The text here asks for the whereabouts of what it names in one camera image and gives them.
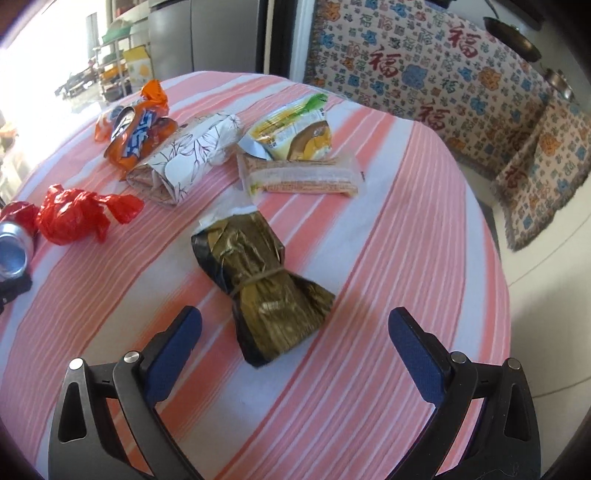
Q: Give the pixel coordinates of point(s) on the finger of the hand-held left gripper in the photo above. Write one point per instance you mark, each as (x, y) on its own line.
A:
(14, 290)

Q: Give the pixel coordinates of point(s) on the small printed blanket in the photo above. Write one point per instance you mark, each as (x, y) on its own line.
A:
(545, 184)

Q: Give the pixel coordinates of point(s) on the yellow green snack wrapper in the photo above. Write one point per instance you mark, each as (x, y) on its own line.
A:
(295, 129)

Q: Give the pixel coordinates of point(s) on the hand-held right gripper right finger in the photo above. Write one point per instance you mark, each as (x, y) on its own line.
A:
(415, 360)

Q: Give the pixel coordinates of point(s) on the steel pot with lid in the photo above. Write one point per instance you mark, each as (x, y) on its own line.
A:
(561, 83)

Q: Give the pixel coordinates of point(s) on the crushed orange soda can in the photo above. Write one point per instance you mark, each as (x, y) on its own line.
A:
(138, 129)

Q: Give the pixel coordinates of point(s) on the clear pink striped wrapper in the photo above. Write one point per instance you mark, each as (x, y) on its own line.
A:
(304, 177)

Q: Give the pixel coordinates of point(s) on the grey refrigerator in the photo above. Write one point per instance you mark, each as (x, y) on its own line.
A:
(207, 37)

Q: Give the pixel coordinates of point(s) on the dark green gold packet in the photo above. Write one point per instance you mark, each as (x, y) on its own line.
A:
(258, 286)

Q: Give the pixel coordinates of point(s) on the large printed blanket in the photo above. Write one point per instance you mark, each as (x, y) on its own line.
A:
(415, 69)

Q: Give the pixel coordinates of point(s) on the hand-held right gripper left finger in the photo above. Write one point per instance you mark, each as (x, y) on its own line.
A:
(173, 355)

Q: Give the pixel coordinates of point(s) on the floral paper box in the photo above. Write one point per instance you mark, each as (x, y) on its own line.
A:
(189, 157)

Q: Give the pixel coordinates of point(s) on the red plastic bag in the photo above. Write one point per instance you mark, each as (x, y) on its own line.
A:
(78, 217)

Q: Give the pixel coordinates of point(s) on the white storage rack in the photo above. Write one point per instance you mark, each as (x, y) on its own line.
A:
(111, 60)

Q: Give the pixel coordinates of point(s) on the red soda can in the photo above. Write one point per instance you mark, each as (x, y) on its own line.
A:
(14, 244)

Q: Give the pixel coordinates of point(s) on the yellow cardboard box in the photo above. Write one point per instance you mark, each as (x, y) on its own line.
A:
(137, 67)

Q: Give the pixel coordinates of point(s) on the black wok with lid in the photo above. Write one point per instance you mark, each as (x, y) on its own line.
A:
(515, 39)

